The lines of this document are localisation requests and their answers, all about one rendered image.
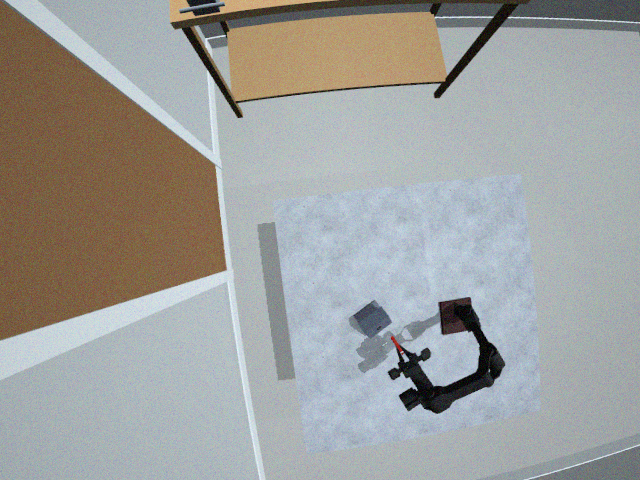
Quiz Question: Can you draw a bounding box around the grey flat panel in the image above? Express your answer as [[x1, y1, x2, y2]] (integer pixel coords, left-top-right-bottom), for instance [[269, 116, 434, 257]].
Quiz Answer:
[[354, 300, 392, 339]]

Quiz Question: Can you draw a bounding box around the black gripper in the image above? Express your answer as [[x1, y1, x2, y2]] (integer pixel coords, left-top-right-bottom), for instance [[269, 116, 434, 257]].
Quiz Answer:
[[388, 345, 431, 384]]

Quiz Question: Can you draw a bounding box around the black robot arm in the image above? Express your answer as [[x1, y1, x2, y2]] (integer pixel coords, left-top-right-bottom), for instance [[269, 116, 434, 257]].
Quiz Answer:
[[398, 304, 505, 414]]

